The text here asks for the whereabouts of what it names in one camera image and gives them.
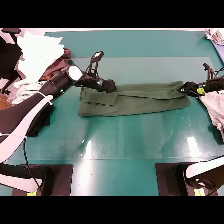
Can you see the green T-shirt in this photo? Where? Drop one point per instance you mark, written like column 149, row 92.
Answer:
column 143, row 100

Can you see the white garment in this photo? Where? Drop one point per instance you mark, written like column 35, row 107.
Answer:
column 215, row 106
column 40, row 50

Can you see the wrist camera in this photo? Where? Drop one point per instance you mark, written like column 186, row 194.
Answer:
column 209, row 71
column 96, row 60

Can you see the light grey garment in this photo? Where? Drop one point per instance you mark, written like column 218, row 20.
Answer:
column 26, row 90

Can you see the maroon garment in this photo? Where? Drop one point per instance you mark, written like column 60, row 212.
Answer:
column 60, row 65

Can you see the black garment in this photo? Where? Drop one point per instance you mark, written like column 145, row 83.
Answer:
column 8, row 60
column 41, row 121

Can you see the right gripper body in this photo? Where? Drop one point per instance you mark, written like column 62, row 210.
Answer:
column 189, row 89

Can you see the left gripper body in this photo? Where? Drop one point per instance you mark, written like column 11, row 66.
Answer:
column 106, row 85

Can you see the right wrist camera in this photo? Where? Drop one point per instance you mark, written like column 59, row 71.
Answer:
column 209, row 71

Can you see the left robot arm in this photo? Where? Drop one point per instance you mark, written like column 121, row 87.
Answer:
column 30, row 110

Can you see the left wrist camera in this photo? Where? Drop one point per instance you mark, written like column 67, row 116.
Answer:
column 96, row 60

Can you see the heap of clothes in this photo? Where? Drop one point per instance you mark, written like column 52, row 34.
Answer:
column 216, row 36

